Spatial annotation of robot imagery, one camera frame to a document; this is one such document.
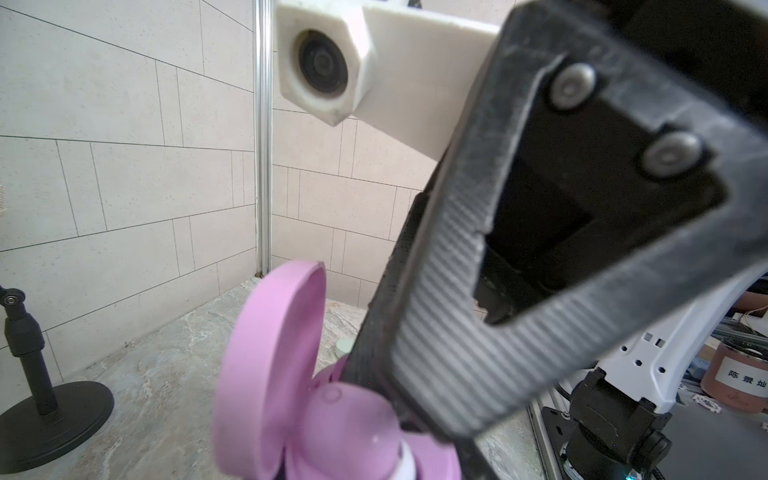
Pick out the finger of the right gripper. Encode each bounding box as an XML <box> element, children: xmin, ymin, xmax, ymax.
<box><xmin>341</xmin><ymin>149</ymin><xmax>457</xmax><ymax>397</ymax></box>
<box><xmin>398</xmin><ymin>1</ymin><xmax>767</xmax><ymax>441</ymax></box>

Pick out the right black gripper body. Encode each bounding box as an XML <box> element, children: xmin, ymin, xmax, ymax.
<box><xmin>579</xmin><ymin>0</ymin><xmax>767</xmax><ymax>114</ymax></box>

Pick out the purple earbud charging case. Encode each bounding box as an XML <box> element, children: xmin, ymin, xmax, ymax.
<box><xmin>212</xmin><ymin>260</ymin><xmax>461</xmax><ymax>479</ymax></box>

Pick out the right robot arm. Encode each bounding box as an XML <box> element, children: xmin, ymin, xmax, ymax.
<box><xmin>342</xmin><ymin>1</ymin><xmax>767</xmax><ymax>479</ymax></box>

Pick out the green earbud charging case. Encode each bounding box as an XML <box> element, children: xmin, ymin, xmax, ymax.
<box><xmin>334</xmin><ymin>338</ymin><xmax>355</xmax><ymax>359</ymax></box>

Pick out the pink labelled container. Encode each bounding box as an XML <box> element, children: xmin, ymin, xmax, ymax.
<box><xmin>701</xmin><ymin>341</ymin><xmax>767</xmax><ymax>414</ymax></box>

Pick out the black microphone stand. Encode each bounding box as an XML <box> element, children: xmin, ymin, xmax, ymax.
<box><xmin>1</xmin><ymin>288</ymin><xmax>114</xmax><ymax>474</ymax></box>

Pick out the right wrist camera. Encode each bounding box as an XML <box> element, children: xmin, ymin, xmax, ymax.
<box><xmin>274</xmin><ymin>1</ymin><xmax>500</xmax><ymax>160</ymax></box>

